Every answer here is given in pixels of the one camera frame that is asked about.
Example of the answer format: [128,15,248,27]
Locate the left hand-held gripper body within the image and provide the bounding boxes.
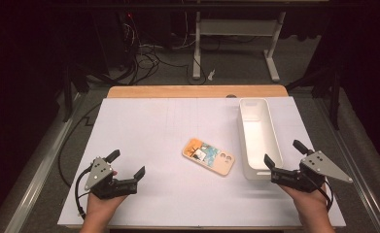
[84,156,139,200]

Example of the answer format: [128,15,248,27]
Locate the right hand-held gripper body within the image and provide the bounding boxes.
[270,150,354,194]

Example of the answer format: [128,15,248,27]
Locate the white plastic bin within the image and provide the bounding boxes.
[237,97,285,182]

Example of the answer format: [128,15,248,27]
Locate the person's left hand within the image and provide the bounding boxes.
[85,170,129,225]

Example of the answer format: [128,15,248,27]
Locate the person's right hand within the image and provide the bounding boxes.
[279,183,329,225]

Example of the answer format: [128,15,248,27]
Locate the white table mat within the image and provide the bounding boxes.
[56,96,347,229]

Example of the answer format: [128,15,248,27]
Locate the black stand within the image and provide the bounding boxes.
[62,62,92,124]
[286,63,343,131]

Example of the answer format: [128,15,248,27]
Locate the wooden table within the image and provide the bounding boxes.
[64,84,342,232]

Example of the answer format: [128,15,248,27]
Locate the black computer tower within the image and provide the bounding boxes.
[92,9,137,73]

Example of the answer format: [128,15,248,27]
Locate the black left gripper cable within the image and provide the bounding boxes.
[74,166,94,221]

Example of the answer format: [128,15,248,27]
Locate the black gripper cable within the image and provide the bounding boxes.
[309,174,335,214]
[74,166,94,221]

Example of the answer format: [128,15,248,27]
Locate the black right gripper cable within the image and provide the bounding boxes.
[309,174,335,214]

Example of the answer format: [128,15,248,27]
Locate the metal floor rail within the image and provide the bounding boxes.
[313,96,380,233]
[2,91,86,233]

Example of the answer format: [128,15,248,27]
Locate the black floor cable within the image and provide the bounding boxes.
[57,102,104,189]

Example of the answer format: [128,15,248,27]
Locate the bundle of floor cables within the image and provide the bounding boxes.
[112,13,209,86]

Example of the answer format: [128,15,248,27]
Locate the white desk frame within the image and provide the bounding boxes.
[191,0,288,83]

